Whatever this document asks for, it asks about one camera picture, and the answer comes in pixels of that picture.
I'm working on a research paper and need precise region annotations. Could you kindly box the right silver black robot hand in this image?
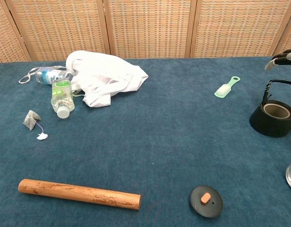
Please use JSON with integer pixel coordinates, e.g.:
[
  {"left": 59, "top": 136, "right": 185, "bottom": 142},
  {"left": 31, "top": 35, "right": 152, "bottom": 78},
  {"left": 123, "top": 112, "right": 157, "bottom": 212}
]
[{"left": 264, "top": 48, "right": 291, "bottom": 71}]

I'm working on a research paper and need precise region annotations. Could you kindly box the black cast iron teapot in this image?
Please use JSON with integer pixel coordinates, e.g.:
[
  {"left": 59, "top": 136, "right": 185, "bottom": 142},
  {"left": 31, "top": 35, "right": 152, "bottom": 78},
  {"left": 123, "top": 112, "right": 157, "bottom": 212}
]
[{"left": 249, "top": 79, "right": 291, "bottom": 138}]

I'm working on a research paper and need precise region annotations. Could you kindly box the tea bag with string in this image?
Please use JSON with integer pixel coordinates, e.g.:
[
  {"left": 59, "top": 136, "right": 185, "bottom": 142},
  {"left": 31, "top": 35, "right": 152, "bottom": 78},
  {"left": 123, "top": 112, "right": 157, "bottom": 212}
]
[{"left": 23, "top": 110, "right": 49, "bottom": 140}]

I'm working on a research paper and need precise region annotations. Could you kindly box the white cloth bag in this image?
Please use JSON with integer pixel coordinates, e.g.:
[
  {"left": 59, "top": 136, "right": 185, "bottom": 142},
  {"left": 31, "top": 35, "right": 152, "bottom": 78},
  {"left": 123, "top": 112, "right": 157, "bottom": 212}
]
[{"left": 18, "top": 50, "right": 149, "bottom": 108}]

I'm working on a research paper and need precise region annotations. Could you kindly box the mint green scoop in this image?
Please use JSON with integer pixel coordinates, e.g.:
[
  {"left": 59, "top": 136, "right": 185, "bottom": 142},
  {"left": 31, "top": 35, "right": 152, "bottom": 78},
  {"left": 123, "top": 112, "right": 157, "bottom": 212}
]
[{"left": 214, "top": 76, "right": 241, "bottom": 98}]

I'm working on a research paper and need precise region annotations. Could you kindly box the woven bamboo folding screen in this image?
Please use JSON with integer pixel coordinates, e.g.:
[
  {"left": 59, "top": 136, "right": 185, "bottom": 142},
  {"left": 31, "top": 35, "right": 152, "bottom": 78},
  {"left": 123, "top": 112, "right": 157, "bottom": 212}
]
[{"left": 0, "top": 0, "right": 291, "bottom": 64}]

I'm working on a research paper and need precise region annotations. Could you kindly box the blue felt table cover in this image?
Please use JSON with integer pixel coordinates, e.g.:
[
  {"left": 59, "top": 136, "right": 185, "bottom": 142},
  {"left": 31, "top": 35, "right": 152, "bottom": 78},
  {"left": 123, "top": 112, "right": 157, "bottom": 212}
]
[{"left": 0, "top": 56, "right": 291, "bottom": 227}]

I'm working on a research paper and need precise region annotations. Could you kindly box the clear bottle green label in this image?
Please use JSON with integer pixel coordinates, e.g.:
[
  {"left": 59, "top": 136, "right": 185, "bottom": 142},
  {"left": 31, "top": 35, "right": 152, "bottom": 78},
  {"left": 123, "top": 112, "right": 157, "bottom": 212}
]
[{"left": 50, "top": 79, "right": 76, "bottom": 119}]

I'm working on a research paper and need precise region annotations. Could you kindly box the clear bottle blue label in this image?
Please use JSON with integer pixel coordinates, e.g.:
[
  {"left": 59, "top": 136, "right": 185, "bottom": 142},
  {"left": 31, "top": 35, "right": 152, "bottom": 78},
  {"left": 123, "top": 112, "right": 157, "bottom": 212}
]
[{"left": 35, "top": 67, "right": 74, "bottom": 85}]

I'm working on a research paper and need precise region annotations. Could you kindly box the wooden rolling stick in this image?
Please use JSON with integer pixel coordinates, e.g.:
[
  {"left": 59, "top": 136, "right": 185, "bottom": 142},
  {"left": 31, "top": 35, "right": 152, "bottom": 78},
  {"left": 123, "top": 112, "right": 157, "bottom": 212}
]
[{"left": 18, "top": 178, "right": 142, "bottom": 211}]

